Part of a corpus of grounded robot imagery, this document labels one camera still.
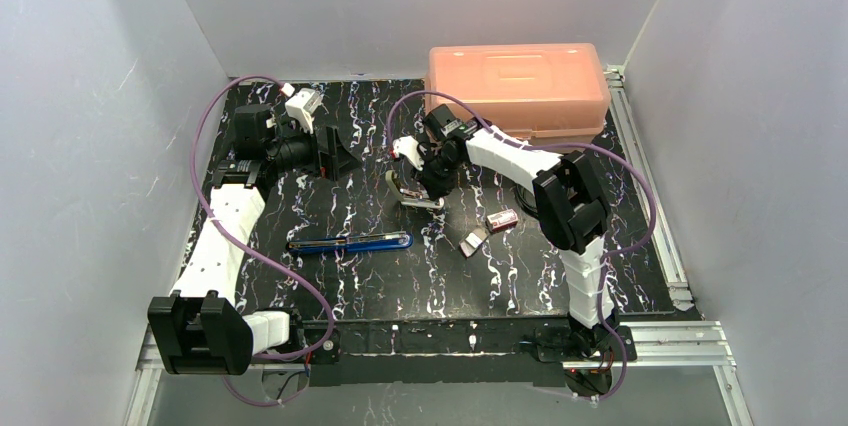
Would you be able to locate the purple cable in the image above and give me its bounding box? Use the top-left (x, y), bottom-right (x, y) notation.
top-left (384, 91), bottom-right (658, 404)
top-left (188, 75), bottom-right (337, 409)

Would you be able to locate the blue stapler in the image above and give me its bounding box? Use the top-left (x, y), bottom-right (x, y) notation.
top-left (286, 231), bottom-right (414, 255)

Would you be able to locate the coiled black cable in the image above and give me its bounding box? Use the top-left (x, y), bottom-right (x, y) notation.
top-left (515, 184), bottom-right (539, 219)

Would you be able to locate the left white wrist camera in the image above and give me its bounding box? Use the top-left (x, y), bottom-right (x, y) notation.
top-left (285, 88), bottom-right (323, 134)

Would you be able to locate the orange plastic toolbox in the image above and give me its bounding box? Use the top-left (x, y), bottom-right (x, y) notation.
top-left (425, 43), bottom-right (611, 145)

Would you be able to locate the cardboard staples tray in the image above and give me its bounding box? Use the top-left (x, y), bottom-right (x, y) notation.
top-left (459, 227), bottom-right (489, 258)

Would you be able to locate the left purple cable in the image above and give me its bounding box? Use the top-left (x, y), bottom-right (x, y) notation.
top-left (188, 75), bottom-right (337, 409)

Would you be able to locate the red staples box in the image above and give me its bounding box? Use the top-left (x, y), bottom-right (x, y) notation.
top-left (485, 209), bottom-right (519, 233)

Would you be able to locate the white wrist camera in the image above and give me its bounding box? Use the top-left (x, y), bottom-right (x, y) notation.
top-left (285, 88), bottom-right (323, 134)
top-left (390, 136), bottom-right (424, 171)

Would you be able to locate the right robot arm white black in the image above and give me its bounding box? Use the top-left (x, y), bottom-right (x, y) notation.
top-left (411, 105), bottom-right (615, 357)

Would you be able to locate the beige stapler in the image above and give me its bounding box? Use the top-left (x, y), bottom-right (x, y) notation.
top-left (384, 170), bottom-right (445, 211)

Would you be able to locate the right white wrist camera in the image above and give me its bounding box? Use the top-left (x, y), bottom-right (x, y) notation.
top-left (390, 136), bottom-right (424, 171)

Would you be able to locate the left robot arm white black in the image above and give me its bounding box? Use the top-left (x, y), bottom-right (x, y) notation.
top-left (147, 104), bottom-right (359, 375)

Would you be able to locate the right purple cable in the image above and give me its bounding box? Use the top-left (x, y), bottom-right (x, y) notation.
top-left (384, 91), bottom-right (658, 404)

